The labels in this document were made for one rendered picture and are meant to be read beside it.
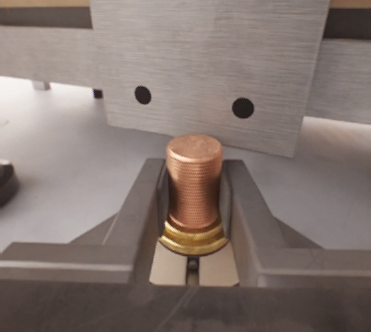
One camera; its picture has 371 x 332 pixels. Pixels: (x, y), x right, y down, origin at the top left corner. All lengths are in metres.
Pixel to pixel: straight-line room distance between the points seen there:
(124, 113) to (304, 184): 0.24
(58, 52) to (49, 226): 0.17
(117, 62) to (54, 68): 0.12
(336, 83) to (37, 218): 0.29
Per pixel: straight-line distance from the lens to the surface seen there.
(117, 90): 0.17
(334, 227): 0.30
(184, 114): 0.15
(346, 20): 0.23
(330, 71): 0.19
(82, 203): 0.31
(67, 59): 0.27
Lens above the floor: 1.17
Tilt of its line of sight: 29 degrees up
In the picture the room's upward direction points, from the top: 180 degrees clockwise
